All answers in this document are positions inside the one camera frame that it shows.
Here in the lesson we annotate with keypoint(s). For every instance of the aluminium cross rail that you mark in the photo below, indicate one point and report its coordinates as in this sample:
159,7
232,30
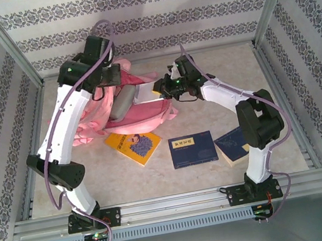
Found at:
238,44

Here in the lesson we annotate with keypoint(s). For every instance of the aluminium mounting rail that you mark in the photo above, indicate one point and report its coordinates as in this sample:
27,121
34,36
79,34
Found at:
175,206

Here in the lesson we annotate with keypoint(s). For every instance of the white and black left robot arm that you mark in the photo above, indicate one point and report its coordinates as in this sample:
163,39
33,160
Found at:
65,121

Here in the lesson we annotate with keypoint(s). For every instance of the yellow paperback book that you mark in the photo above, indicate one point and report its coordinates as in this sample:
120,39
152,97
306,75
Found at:
134,148

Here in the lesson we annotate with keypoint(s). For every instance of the pink backpack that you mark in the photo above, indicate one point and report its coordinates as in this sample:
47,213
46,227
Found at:
142,120

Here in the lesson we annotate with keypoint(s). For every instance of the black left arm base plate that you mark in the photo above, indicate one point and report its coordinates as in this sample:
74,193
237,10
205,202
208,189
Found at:
113,216

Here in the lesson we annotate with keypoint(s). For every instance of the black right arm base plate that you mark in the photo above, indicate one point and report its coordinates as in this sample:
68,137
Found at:
235,196

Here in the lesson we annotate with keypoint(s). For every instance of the thin navy blue book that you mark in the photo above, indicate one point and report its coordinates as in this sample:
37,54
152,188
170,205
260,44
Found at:
192,150

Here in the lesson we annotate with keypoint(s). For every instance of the aluminium side rail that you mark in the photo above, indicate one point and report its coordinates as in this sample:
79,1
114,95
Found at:
272,77
36,116

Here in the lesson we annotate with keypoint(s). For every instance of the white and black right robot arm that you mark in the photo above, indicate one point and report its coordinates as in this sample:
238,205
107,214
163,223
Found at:
257,163

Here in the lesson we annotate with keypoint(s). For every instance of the thick navy blue book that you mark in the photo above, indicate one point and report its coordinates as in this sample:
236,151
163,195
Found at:
232,148

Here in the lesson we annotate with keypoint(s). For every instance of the grey pencil case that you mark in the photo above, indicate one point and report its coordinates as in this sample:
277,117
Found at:
123,105

